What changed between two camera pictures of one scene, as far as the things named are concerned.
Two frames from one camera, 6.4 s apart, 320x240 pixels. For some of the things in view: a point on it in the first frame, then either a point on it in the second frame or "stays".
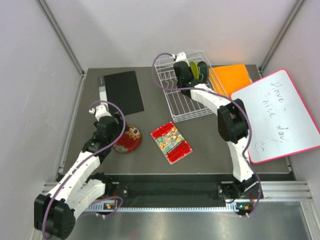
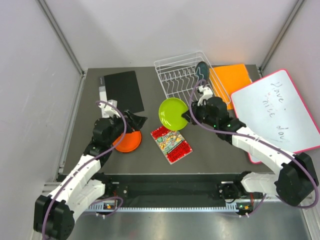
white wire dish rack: (177, 73) stays
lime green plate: (195, 70) -> (170, 112)
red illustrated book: (171, 142) stays
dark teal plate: (203, 71) stays
